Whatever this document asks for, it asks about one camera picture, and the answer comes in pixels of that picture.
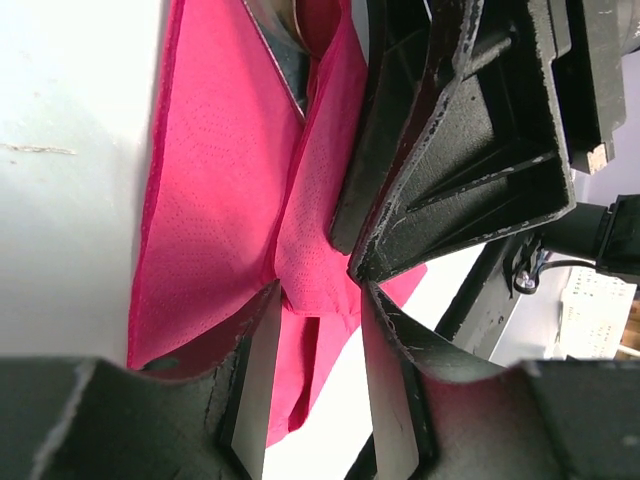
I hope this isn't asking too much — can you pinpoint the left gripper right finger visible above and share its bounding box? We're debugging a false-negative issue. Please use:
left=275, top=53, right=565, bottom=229
left=362, top=283, right=639, bottom=479

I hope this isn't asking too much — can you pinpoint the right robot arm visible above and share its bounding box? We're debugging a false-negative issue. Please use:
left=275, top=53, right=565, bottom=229
left=330, top=1, right=639, bottom=282

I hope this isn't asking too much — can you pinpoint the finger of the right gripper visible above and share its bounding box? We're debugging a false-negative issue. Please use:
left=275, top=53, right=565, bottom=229
left=349, top=1, right=628, bottom=282
left=328, top=1, right=470, bottom=255

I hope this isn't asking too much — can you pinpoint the pink paper napkin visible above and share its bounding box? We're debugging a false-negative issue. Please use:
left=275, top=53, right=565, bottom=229
left=125, top=0, right=429, bottom=449

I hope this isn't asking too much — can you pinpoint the silver spoon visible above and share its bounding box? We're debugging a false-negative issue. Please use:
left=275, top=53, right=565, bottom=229
left=244, top=0, right=343, bottom=117

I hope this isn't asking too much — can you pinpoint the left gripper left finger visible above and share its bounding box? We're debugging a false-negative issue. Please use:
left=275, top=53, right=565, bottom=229
left=1, top=282, right=281, bottom=479

